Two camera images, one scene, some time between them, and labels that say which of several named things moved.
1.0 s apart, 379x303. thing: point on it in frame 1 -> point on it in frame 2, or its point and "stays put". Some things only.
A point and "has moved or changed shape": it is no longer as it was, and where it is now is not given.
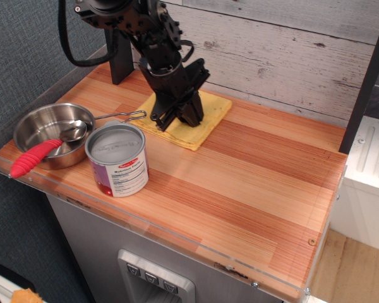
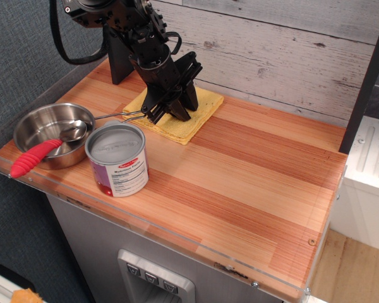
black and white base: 2,283 stays put
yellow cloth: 215,107 has moved or changed shape
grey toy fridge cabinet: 95,242 stays put
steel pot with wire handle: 43,124 stays put
